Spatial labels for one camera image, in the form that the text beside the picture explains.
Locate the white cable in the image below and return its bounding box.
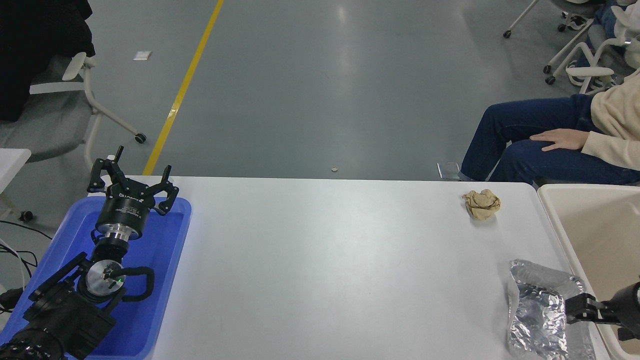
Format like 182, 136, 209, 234
0, 239, 27, 293

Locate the crumpled tan paper ball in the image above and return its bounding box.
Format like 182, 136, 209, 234
462, 188, 502, 221

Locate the small white side table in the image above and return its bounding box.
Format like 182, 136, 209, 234
0, 148, 32, 216

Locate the large pale plastic bin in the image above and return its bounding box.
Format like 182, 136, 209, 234
537, 183, 640, 360

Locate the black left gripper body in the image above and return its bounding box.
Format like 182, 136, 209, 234
95, 183, 153, 236

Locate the blue plastic tray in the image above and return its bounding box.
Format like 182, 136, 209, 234
0, 196, 193, 360

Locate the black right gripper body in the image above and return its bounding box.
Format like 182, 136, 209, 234
607, 281, 640, 343

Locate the black cable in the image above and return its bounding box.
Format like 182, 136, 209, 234
0, 220, 54, 273

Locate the silver foil plate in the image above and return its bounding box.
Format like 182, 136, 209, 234
506, 259, 596, 360

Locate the person's hand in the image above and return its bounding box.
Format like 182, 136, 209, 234
529, 128, 592, 153

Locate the white grey office chair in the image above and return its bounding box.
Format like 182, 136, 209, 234
0, 52, 147, 164

